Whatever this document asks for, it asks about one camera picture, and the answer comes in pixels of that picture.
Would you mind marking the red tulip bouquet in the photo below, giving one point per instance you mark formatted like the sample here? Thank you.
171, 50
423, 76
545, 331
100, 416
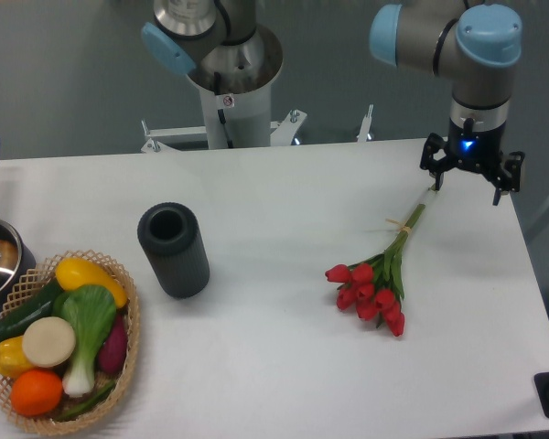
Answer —
375, 287

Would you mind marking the purple sweet potato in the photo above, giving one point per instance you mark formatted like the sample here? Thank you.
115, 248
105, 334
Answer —
112, 354

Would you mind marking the yellow squash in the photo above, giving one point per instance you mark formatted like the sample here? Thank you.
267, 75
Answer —
73, 273

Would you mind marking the green cucumber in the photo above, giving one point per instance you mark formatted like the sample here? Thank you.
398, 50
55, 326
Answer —
40, 305

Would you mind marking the green chili pepper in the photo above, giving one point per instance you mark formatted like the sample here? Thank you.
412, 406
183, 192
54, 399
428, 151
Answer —
87, 405

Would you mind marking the dark grey ribbed vase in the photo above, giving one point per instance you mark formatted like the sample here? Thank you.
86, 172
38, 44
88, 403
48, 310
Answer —
170, 236

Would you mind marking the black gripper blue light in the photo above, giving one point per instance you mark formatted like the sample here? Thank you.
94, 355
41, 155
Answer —
477, 152

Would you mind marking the green bok choy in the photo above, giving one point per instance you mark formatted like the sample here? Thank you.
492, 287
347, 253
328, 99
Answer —
90, 310

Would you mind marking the round beige bun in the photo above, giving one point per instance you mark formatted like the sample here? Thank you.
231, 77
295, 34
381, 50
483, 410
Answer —
48, 342

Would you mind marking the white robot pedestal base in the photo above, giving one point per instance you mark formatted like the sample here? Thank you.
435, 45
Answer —
235, 90

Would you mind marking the yellow bell pepper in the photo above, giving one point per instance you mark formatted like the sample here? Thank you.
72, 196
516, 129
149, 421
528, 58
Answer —
13, 361

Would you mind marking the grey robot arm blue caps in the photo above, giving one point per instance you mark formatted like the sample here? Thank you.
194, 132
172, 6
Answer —
471, 43

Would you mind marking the orange fruit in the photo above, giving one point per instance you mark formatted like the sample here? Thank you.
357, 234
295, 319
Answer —
36, 392

